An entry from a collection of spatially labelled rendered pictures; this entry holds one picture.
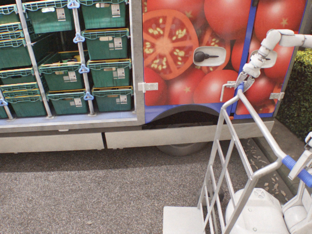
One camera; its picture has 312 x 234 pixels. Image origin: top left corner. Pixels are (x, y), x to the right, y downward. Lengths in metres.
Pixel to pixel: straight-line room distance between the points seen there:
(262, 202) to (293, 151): 1.25
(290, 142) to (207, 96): 1.55
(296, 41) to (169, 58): 0.93
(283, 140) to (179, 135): 1.55
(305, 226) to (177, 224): 0.99
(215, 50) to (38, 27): 1.51
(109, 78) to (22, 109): 0.99
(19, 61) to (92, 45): 0.70
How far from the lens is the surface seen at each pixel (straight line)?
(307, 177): 0.76
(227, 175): 1.14
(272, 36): 1.17
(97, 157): 2.50
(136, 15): 1.57
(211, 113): 2.00
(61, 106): 2.12
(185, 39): 1.64
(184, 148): 2.37
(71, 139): 2.12
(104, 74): 1.87
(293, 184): 2.47
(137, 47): 1.61
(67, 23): 1.83
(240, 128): 2.29
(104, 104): 2.01
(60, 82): 2.00
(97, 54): 1.83
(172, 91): 1.76
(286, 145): 2.94
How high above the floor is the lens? 1.69
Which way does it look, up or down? 33 degrees down
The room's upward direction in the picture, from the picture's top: straight up
